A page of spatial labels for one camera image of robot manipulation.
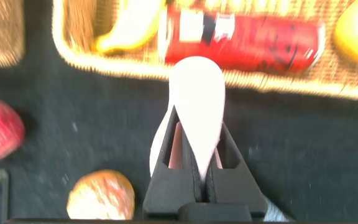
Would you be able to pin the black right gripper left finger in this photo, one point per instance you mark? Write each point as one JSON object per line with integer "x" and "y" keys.
{"x": 172, "y": 186}

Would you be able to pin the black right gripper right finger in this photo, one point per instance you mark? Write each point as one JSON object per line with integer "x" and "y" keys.
{"x": 235, "y": 186}

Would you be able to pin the brown cream puff bread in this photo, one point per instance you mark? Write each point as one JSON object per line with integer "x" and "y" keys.
{"x": 101, "y": 196}

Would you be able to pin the pale pink soft ball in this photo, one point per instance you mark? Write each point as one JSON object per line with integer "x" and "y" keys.
{"x": 197, "y": 93}

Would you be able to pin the wicker basket with food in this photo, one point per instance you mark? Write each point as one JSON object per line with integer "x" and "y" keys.
{"x": 259, "y": 81}

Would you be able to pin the black table cloth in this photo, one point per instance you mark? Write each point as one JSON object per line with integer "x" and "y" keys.
{"x": 73, "y": 109}

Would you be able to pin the red chips can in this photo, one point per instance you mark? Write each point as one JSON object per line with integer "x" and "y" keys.
{"x": 253, "y": 40}

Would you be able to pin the yellow banana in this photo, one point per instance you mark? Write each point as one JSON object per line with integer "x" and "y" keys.
{"x": 129, "y": 31}

